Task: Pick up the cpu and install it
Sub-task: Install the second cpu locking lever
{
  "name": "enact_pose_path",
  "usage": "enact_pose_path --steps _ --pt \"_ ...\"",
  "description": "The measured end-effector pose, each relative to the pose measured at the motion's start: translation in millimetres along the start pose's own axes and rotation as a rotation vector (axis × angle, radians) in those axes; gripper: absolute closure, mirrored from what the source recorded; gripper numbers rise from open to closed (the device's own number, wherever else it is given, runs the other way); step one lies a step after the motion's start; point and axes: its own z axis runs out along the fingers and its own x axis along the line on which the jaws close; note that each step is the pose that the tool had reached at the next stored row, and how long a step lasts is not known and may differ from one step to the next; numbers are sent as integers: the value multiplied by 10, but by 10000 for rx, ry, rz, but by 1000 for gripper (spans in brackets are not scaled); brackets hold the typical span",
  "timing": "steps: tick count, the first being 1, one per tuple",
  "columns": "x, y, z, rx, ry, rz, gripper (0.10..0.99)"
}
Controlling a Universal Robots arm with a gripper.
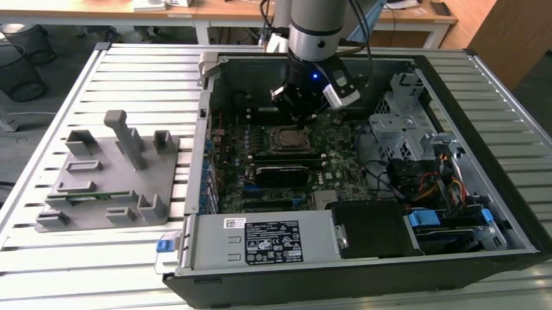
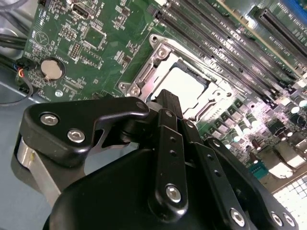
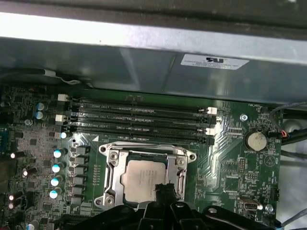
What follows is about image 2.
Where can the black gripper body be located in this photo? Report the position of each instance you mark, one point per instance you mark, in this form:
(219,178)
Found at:
(108,196)

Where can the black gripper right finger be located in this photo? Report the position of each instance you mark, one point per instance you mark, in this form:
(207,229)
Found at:
(216,172)

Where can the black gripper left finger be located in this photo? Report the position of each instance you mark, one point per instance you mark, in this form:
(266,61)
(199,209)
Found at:
(72,115)

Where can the metal socket cover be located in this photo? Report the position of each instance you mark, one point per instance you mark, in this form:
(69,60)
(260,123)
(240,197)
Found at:
(221,92)

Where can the silver CPU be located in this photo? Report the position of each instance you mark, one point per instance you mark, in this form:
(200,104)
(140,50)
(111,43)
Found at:
(187,83)

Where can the thin metal locking lever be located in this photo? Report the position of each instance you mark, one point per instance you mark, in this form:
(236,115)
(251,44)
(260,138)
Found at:
(192,51)

